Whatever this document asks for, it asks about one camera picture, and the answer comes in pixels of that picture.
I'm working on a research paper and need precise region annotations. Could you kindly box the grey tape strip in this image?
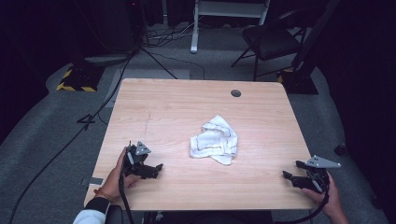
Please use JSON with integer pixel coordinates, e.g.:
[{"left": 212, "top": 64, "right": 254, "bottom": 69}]
[{"left": 79, "top": 176, "right": 105, "bottom": 187}]

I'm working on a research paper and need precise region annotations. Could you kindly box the person's left hand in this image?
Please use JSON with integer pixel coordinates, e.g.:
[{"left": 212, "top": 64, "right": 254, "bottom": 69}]
[{"left": 99, "top": 147, "right": 141, "bottom": 203}]

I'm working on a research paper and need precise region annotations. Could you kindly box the white metal desk frame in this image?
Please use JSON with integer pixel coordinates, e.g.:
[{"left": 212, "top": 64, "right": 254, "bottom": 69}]
[{"left": 190, "top": 0, "right": 272, "bottom": 55}]

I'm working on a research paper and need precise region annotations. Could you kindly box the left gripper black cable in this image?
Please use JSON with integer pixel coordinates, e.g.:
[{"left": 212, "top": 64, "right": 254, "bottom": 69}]
[{"left": 118, "top": 173, "right": 135, "bottom": 224}]

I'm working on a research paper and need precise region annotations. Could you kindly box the black folding chair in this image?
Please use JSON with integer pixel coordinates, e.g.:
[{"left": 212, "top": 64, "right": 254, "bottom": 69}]
[{"left": 230, "top": 8, "right": 313, "bottom": 82}]

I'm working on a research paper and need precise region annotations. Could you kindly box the person's dark lap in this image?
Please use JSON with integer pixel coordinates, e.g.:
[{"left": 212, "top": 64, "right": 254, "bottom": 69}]
[{"left": 143, "top": 210, "right": 276, "bottom": 224}]

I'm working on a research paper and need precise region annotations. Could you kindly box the black stand with striped base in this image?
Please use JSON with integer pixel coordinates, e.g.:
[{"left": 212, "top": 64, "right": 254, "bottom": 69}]
[
  {"left": 276, "top": 0, "right": 343, "bottom": 95},
  {"left": 55, "top": 60, "right": 106, "bottom": 93}
]

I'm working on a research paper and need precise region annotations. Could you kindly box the thin black floor cable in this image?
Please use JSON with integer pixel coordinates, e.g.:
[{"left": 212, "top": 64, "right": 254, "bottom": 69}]
[{"left": 148, "top": 50, "right": 206, "bottom": 80}]

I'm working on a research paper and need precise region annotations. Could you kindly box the person's right hand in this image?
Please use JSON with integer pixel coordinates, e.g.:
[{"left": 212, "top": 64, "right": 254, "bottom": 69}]
[{"left": 302, "top": 173, "right": 344, "bottom": 219}]

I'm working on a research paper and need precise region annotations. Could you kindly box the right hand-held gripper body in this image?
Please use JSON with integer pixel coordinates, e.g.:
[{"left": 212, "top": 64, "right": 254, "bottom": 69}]
[{"left": 304, "top": 154, "right": 342, "bottom": 194}]

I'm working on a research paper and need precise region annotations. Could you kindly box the white cloth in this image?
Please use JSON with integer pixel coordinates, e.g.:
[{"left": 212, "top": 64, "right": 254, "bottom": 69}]
[{"left": 190, "top": 114, "right": 239, "bottom": 166}]

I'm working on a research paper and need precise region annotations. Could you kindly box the bundle of floor cables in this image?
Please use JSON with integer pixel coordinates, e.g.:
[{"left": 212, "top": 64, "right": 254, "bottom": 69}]
[{"left": 142, "top": 21, "right": 201, "bottom": 49}]

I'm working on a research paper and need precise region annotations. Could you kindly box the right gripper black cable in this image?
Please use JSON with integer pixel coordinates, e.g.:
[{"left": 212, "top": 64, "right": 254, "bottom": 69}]
[{"left": 274, "top": 190, "right": 331, "bottom": 224}]

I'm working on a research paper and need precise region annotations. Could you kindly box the black equipment cabinet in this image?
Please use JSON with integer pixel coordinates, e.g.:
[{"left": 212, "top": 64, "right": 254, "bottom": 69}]
[{"left": 74, "top": 0, "right": 146, "bottom": 59}]

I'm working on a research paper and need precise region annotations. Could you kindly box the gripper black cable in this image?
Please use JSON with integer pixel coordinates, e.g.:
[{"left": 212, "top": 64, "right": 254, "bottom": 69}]
[
  {"left": 118, "top": 173, "right": 135, "bottom": 224},
  {"left": 274, "top": 190, "right": 331, "bottom": 224}
]

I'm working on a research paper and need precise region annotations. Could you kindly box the long black floor cable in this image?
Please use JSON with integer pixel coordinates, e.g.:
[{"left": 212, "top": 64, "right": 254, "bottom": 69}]
[{"left": 8, "top": 55, "right": 134, "bottom": 224}]

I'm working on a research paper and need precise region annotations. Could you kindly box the orange bracelet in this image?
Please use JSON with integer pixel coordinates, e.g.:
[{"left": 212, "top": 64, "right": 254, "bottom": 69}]
[{"left": 92, "top": 188, "right": 110, "bottom": 201}]

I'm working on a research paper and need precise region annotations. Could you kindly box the small black floor object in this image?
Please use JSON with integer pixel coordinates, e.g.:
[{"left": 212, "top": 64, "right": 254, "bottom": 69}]
[{"left": 333, "top": 142, "right": 347, "bottom": 157}]

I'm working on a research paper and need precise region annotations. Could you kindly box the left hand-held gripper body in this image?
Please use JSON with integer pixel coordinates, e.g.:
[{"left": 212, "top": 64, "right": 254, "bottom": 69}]
[{"left": 123, "top": 140, "right": 152, "bottom": 179}]

